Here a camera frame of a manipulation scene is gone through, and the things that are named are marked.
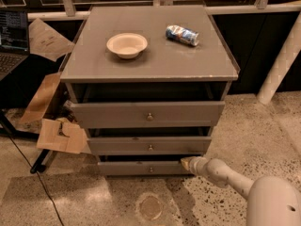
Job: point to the grey drawer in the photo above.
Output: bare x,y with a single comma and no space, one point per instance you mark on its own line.
142,168
155,114
148,145

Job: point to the tall cardboard flap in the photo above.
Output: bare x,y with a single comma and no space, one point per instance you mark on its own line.
42,99

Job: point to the white diagonal post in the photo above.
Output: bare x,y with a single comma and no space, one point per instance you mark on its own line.
284,61

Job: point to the grey bottom drawer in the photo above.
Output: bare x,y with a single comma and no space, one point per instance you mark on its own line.
142,168

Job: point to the grey top drawer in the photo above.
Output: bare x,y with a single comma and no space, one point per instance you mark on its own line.
155,114

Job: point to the grey middle drawer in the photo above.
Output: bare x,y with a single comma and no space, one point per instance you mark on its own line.
148,145

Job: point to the white railing bar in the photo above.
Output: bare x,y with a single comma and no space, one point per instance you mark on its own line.
221,10

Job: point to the blue crushed soda can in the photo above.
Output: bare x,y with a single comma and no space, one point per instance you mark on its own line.
182,35

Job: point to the low cardboard box flap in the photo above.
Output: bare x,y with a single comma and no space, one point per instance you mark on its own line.
63,137

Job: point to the black table leg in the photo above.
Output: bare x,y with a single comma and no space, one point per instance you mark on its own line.
8,130

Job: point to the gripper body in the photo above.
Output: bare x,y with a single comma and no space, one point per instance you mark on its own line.
197,165

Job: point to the black open laptop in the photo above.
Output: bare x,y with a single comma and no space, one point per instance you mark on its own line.
14,40

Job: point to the grey drawer cabinet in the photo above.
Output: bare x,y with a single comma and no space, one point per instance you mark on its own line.
166,71

